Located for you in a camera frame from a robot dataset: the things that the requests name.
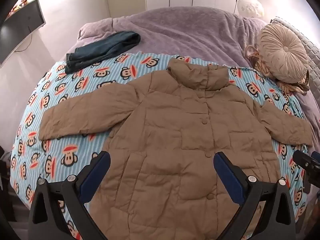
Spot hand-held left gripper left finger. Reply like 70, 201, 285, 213
28, 151, 111, 240

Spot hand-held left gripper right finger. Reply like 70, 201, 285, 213
213, 151, 297, 240

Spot brown quilted puffer jacket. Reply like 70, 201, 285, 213
39, 59, 313, 240

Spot blue striped monkey print blanket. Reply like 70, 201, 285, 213
10, 52, 308, 240

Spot round beige pleated cushion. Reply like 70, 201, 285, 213
257, 24, 310, 83

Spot grey quilted headboard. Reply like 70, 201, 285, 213
270, 17, 320, 80

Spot dark blue jeans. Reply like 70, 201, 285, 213
65, 31, 141, 75

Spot purple fleece blanket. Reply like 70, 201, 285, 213
66, 6, 320, 155

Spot white patterned pillow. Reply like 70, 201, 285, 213
237, 0, 265, 17

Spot grey flat monitor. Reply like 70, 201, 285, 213
0, 0, 46, 68

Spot orange flower decoration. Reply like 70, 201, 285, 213
10, 0, 28, 13

